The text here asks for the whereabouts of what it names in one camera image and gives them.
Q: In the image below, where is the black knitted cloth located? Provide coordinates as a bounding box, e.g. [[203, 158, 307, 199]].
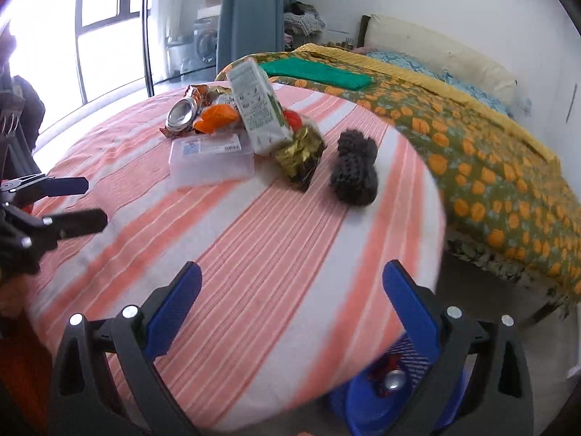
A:
[[329, 129, 379, 207]]

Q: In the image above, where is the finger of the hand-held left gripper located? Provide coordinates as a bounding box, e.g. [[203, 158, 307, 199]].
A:
[[9, 208, 109, 253], [0, 173, 89, 207]]

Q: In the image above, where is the cream long pillow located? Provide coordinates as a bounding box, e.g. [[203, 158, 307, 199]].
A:
[[363, 13, 518, 101]]

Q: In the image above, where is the black window frame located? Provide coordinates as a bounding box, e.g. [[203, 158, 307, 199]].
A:
[[73, 0, 148, 105]]

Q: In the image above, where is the green folded cloth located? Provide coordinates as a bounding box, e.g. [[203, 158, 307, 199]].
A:
[[260, 58, 373, 90]]

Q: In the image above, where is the drink can with silver top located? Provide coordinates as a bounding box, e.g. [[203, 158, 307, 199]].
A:
[[385, 369, 407, 393]]

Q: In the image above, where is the blue plastic bin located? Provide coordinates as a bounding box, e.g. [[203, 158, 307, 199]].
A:
[[324, 331, 470, 436]]

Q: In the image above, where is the white green milk carton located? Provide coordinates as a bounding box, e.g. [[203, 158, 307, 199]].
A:
[[226, 60, 295, 155]]

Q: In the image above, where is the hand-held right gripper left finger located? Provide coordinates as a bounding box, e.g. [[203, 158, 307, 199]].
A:
[[48, 261, 203, 436]]

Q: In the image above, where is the dark cloth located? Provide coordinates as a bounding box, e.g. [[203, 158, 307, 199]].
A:
[[0, 23, 47, 150]]

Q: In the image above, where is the blue floral pillow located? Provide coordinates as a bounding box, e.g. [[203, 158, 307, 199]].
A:
[[440, 70, 513, 116], [365, 50, 439, 79]]

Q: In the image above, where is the grey washing machine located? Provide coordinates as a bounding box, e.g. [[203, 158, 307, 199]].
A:
[[193, 16, 219, 66]]

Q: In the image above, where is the clear plastic box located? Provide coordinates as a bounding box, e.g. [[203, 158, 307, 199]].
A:
[[169, 129, 256, 190]]

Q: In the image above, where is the black framed glass door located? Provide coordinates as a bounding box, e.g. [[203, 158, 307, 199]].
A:
[[142, 0, 226, 98]]

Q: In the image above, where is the red garment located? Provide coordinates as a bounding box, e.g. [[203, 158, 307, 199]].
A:
[[0, 322, 53, 432]]

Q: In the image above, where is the gold black foil wrapper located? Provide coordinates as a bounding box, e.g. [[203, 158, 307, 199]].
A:
[[272, 118, 328, 191]]

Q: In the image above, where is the bed with floral bedspread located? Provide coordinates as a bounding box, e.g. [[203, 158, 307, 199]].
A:
[[215, 52, 581, 305]]

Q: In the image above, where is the silver metal can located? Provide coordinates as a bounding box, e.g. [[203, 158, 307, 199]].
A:
[[164, 98, 201, 133]]

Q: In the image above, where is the orange plastic bag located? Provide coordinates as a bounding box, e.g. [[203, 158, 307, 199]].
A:
[[193, 104, 240, 134]]

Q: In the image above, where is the yellow blanket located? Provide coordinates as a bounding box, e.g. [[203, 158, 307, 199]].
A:
[[290, 43, 564, 164]]

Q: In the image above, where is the pile of laundry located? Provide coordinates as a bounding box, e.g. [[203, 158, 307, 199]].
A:
[[284, 2, 326, 53]]

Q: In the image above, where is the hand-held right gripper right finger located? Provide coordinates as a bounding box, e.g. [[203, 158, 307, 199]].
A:
[[382, 260, 534, 436]]

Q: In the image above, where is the grey blue curtain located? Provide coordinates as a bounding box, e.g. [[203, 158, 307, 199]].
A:
[[217, 0, 304, 78]]

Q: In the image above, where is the white wardrobe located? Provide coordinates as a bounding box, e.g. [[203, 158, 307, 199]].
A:
[[522, 23, 581, 182]]

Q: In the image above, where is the orange striped tablecloth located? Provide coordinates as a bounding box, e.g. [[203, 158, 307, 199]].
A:
[[25, 82, 448, 432]]

